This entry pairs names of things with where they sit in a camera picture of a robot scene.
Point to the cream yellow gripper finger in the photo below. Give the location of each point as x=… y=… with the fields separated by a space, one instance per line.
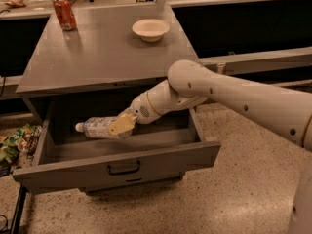
x=125 y=122

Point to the clear plastic water bottle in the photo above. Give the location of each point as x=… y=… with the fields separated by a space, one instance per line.
x=98 y=127

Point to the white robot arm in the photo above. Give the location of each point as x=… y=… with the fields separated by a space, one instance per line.
x=285 y=112

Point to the open grey top drawer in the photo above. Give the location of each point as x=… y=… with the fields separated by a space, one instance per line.
x=65 y=159

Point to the grey drawer cabinet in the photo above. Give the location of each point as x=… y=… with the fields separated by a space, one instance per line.
x=101 y=54

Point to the white paper bowl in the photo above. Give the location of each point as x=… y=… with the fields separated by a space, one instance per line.
x=150 y=30

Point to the green snack bag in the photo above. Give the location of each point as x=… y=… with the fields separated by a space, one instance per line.
x=24 y=139

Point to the black table leg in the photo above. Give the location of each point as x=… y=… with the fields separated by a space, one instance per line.
x=15 y=225

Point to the orange soda can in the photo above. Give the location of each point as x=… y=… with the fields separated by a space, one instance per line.
x=65 y=14

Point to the black drawer handle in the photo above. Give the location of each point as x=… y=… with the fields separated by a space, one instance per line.
x=121 y=169

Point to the grey metal rail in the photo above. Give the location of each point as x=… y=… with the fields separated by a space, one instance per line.
x=260 y=61

